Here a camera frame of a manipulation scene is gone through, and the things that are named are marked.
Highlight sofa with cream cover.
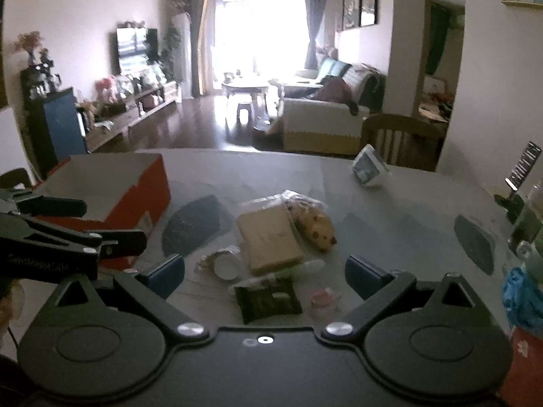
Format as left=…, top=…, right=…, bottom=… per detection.
left=270, top=56, right=386, bottom=156

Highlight framed wall pictures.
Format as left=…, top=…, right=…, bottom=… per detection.
left=340, top=0, right=378, bottom=31

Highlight television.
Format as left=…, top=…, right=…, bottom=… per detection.
left=116, top=27, right=158, bottom=76

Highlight red dragon figurine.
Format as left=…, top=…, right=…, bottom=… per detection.
left=310, top=288, right=341, bottom=310

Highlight blue cabinet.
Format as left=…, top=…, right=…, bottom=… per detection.
left=20, top=65, right=88, bottom=178

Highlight yellow spotted plush toy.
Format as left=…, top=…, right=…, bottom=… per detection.
left=286, top=201, right=337, bottom=252

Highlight tan toast-shaped sponge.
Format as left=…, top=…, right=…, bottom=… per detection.
left=237, top=206, right=305, bottom=276

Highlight white coffee table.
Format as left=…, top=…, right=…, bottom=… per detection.
left=222, top=77, right=270, bottom=122

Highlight wooden tv console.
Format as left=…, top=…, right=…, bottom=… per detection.
left=85, top=81, right=179, bottom=153

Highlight black foil packet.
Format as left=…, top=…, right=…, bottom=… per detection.
left=235, top=278, right=303, bottom=324

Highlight phone on stand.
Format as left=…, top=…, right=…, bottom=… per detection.
left=493, top=141, right=542, bottom=223

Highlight grey gear-pattern case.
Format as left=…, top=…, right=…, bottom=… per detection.
left=195, top=245, right=242, bottom=281

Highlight blue plastic bag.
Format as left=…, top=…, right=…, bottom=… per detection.
left=502, top=267, right=542, bottom=337

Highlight small white stool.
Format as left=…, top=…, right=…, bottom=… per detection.
left=236, top=103, right=253, bottom=123

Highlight potted green plant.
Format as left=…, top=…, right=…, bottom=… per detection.
left=160, top=23, right=182, bottom=81

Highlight red cardboard box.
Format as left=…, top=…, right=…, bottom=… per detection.
left=33, top=152, right=172, bottom=270

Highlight white tissue pack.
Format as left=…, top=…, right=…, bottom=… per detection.
left=352, top=144, right=390, bottom=187

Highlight dark wooden chair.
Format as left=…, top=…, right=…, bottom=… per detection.
left=361, top=113, right=445, bottom=172

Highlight white tube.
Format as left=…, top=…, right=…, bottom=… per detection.
left=227, top=259, right=326, bottom=295

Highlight grey curtain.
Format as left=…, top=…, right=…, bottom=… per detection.
left=305, top=0, right=327, bottom=70

